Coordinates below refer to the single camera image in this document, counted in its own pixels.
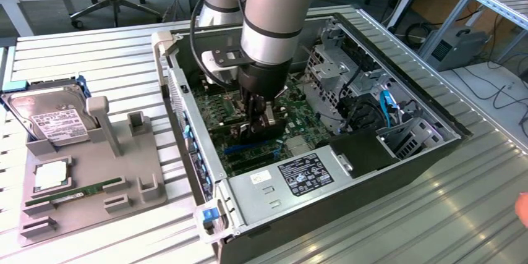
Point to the black plastic shroud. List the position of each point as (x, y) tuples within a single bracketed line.
[(363, 152)]

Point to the black office chair base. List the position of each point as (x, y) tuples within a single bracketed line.
[(115, 5)]

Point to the blue disk caddy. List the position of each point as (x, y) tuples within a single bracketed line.
[(14, 86)]

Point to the grey power supply unit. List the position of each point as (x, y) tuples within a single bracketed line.
[(255, 202)]

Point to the metal disk bay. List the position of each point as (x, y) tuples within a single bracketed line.
[(413, 140)]

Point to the blue case latch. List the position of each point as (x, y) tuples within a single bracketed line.
[(209, 215)]

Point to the grey floor unit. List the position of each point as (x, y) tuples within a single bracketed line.
[(458, 47)]

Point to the grey case corner fixture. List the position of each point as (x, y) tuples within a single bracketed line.
[(161, 38), (210, 236)]

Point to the silver chipset heatsink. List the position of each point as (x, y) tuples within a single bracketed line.
[(298, 146)]

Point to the blue expansion slot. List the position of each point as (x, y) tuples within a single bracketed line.
[(238, 149)]

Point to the green motherboard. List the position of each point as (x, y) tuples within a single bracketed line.
[(302, 112)]

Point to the grey parts rack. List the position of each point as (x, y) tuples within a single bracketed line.
[(91, 183)]

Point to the person hand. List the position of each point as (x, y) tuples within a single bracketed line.
[(525, 208)]

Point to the perforated metal drive cage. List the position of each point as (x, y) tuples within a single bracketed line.
[(326, 97)]

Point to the silver CPU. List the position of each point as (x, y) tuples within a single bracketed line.
[(51, 176)]

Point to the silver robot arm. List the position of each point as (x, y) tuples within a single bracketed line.
[(277, 7)]

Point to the black open PC case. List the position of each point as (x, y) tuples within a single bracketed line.
[(371, 189)]

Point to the green graphics card black fan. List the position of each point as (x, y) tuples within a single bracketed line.
[(269, 135)]

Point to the silver hard disk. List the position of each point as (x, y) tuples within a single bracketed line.
[(54, 115)]

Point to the green RAM stick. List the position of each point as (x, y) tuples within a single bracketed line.
[(74, 193)]

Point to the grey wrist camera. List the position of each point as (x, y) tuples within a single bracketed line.
[(221, 66)]

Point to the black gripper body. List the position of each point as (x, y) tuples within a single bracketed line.
[(265, 78)]

